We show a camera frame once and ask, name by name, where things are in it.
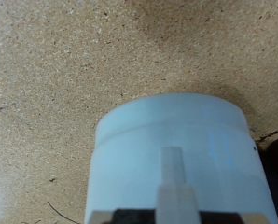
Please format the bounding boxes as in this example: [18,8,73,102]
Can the white ceramic mug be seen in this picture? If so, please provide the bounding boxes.
[83,92,278,224]

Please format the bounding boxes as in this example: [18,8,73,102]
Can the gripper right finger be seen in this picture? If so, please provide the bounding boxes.
[197,210,271,224]

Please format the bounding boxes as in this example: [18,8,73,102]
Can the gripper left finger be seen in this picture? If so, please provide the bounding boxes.
[87,208,159,224]

